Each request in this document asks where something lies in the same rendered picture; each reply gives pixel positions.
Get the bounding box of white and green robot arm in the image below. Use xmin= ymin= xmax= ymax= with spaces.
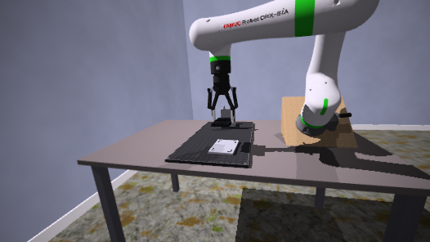
xmin=190 ymin=0 xmax=379 ymax=137

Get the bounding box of white rectangular frame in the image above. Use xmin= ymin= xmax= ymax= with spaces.
xmin=208 ymin=140 xmax=239 ymax=155

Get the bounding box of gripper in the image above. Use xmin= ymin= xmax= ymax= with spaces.
xmin=208 ymin=74 xmax=238 ymax=123

